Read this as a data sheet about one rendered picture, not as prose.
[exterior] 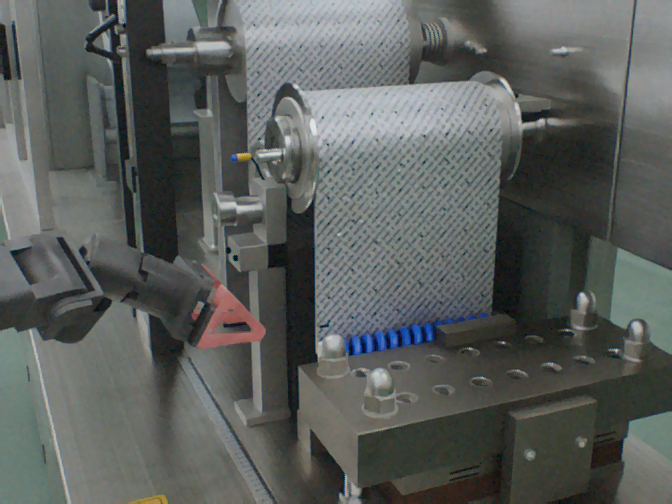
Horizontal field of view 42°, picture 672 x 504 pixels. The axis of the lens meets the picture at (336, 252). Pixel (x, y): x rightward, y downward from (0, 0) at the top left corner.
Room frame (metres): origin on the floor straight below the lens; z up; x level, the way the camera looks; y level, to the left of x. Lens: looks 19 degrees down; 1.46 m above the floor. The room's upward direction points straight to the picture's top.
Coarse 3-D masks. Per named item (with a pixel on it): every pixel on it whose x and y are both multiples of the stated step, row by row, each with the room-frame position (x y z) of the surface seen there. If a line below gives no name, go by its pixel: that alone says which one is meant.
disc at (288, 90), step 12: (288, 84) 0.98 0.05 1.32; (276, 96) 1.02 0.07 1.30; (288, 96) 0.98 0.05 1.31; (300, 96) 0.95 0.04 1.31; (276, 108) 1.02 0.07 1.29; (300, 108) 0.95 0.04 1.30; (312, 120) 0.92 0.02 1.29; (312, 132) 0.92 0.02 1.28; (312, 144) 0.92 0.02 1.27; (312, 156) 0.92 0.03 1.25; (312, 168) 0.92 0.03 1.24; (312, 180) 0.92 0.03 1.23; (312, 192) 0.92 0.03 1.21; (288, 204) 0.99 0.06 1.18; (300, 204) 0.95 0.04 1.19
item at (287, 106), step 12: (288, 108) 0.98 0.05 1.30; (504, 108) 1.04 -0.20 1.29; (300, 120) 0.94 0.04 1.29; (504, 120) 1.03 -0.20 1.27; (300, 132) 0.94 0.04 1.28; (504, 132) 1.02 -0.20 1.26; (504, 144) 1.02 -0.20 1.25; (504, 156) 1.03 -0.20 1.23; (300, 180) 0.94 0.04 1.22; (288, 192) 0.98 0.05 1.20; (300, 192) 0.94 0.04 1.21
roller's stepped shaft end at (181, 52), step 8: (184, 40) 1.18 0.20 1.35; (152, 48) 1.16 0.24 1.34; (160, 48) 1.17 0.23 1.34; (168, 48) 1.17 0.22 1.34; (176, 48) 1.17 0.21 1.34; (184, 48) 1.17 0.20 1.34; (192, 48) 1.18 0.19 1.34; (152, 56) 1.16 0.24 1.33; (160, 56) 1.16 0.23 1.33; (168, 56) 1.16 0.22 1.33; (176, 56) 1.17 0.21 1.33; (184, 56) 1.17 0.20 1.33; (192, 56) 1.17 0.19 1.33; (176, 64) 1.17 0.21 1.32; (184, 64) 1.18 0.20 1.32; (192, 64) 1.19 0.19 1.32
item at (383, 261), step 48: (432, 192) 0.98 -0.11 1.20; (480, 192) 1.00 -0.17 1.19; (336, 240) 0.93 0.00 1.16; (384, 240) 0.95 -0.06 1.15; (432, 240) 0.98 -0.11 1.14; (480, 240) 1.00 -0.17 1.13; (336, 288) 0.93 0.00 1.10; (384, 288) 0.96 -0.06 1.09; (432, 288) 0.98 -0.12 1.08; (480, 288) 1.01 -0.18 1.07
